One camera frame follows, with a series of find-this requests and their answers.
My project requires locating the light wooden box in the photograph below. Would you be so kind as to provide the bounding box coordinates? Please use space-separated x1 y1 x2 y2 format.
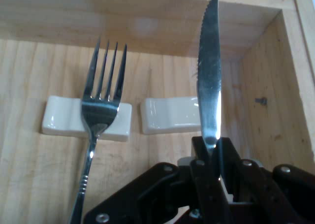
0 0 315 224

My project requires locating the white ceramic cutlery rest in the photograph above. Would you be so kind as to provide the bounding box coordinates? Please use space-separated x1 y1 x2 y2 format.
140 96 201 135
41 95 132 143

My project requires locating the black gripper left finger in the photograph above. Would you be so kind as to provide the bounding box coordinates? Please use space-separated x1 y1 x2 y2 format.
83 136 231 224

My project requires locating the steel dinner fork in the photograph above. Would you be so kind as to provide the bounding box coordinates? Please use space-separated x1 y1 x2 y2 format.
67 36 128 224

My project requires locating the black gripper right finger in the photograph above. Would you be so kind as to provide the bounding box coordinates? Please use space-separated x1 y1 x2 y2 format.
214 137 315 224

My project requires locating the serrated steel table knife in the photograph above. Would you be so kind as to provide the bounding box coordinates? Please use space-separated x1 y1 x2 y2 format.
196 0 222 158

